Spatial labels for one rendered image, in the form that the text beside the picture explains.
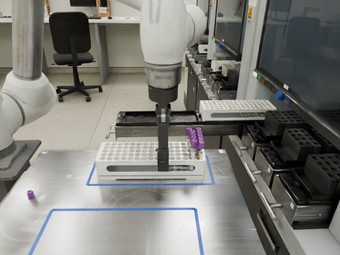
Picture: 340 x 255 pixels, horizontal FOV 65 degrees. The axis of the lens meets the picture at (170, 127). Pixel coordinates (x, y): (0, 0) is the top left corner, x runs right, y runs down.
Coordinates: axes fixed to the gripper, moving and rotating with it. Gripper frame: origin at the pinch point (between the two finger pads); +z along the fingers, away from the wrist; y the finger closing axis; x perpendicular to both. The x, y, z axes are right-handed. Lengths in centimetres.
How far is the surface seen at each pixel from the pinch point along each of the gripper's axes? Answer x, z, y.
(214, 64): 33, 1, -105
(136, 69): -44, 81, -385
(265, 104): 43, 1, -38
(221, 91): 31, 8, -72
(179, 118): 7.2, 7.1, -37.4
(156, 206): -1.6, 5.5, 15.1
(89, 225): -16.3, 5.5, 20.8
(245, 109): 32.8, 0.9, -33.4
